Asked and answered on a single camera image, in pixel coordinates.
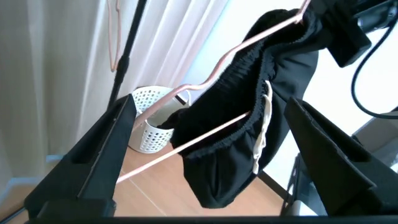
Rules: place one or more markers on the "white laundry basket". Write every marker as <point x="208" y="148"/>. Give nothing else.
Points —
<point x="152" y="140"/>

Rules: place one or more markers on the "beige curtain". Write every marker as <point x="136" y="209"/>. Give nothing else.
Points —
<point x="46" y="77"/>

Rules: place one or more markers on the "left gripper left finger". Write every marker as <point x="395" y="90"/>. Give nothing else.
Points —
<point x="87" y="174"/>

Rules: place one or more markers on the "black shorts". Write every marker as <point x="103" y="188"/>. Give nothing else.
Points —
<point x="224" y="155"/>

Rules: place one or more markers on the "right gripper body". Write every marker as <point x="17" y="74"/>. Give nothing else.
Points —
<point x="348" y="34"/>

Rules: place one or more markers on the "pink clothes hanger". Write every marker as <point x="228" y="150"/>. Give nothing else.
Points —
<point x="186" y="145"/>
<point x="119" y="40"/>

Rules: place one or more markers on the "black clothes rack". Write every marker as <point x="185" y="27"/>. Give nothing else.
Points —
<point x="123" y="67"/>

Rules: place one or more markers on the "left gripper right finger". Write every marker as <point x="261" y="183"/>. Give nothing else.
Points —
<point x="342" y="174"/>

